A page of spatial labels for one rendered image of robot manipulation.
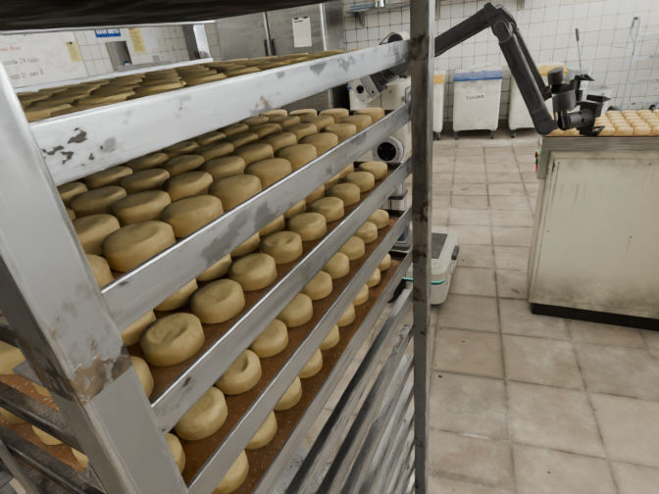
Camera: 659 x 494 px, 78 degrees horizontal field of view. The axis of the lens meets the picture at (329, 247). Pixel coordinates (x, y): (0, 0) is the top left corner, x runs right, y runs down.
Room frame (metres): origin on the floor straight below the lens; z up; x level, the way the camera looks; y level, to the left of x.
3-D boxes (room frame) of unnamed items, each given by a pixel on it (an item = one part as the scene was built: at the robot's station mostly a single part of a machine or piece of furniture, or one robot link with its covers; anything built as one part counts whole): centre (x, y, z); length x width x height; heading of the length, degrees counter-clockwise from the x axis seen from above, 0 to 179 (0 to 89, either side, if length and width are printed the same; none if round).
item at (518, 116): (5.01, -2.63, 0.38); 0.64 x 0.54 x 0.77; 157
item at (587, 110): (1.45, -0.94, 1.00); 0.07 x 0.07 x 0.10; 19
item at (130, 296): (0.44, 0.00, 1.23); 0.64 x 0.03 x 0.03; 150
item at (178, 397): (0.44, 0.00, 1.14); 0.64 x 0.03 x 0.03; 150
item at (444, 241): (2.08, -0.39, 0.24); 0.68 x 0.53 x 0.41; 63
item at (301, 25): (5.38, 0.03, 1.39); 0.22 x 0.03 x 0.31; 70
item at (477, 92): (5.24, -2.02, 0.38); 0.64 x 0.54 x 0.77; 159
